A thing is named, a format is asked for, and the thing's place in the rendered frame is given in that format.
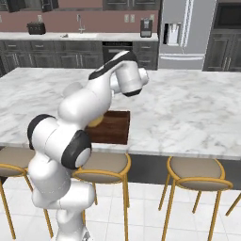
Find dark grey lower cupboards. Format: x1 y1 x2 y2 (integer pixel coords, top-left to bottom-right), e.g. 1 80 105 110
0 40 160 77

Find black built-in microwave oven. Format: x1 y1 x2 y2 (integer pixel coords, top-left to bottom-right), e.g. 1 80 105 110
213 2 241 31

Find white sink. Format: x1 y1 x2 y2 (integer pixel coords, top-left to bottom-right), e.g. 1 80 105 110
60 32 99 40

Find black dishwasher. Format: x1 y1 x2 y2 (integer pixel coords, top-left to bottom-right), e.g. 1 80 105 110
102 40 135 65

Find dark grey tall cupboard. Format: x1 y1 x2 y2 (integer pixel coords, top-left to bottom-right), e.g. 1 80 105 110
202 0 241 72

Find dark grey cupboards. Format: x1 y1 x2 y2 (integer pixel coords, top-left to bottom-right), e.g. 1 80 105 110
0 0 59 14
102 0 163 11
0 40 160 77

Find dark grey upper cupboards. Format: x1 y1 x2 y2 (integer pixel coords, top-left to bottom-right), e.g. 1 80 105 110
0 0 59 14
102 0 163 11

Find black coffee machine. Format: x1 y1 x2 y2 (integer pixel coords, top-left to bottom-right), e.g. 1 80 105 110
139 17 154 39

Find silver fridge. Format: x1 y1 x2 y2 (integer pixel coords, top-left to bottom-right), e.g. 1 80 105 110
157 0 218 71

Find yellow-framed beige stool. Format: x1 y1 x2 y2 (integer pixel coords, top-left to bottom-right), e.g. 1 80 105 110
157 155 234 241
72 152 132 241
0 146 55 240

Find black toaster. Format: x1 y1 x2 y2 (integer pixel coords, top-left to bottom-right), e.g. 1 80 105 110
26 21 47 36

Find yellow rounded object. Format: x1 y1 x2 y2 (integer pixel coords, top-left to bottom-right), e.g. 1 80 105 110
87 114 105 128

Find dark brown wooden tray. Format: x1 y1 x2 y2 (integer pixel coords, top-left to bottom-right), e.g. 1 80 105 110
84 109 132 146

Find silver tap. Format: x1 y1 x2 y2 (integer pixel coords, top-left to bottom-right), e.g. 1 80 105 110
76 13 87 35

